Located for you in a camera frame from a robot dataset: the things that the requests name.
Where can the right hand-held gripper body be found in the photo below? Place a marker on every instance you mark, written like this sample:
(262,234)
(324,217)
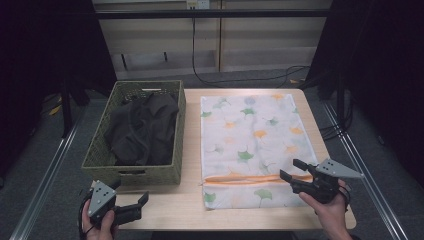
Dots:
(321,186)

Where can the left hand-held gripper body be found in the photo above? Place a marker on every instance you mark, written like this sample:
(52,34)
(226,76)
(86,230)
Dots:
(101,198)

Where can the green woven basket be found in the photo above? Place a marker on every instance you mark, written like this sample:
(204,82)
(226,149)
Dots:
(100,156)

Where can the white leaf-print laundry bag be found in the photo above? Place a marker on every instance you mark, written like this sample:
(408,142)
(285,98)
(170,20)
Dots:
(253,140)

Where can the dark cloth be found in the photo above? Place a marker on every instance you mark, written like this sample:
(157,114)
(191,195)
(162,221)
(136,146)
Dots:
(143,130)

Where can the person's right hand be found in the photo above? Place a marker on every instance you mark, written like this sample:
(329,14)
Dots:
(328,211)

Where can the person's left hand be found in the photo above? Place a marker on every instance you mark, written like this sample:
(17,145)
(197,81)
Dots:
(106,228)

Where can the black metal stand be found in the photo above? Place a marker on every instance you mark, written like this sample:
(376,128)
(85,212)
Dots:
(65,110)
(340,103)

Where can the yellow floor tape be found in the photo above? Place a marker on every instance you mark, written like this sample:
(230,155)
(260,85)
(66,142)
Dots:
(55,109)

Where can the aluminium floor rail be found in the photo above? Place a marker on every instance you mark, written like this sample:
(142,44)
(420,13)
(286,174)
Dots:
(363,173)
(46,186)

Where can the white wall outlet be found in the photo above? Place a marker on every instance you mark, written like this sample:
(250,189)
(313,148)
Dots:
(198,4)

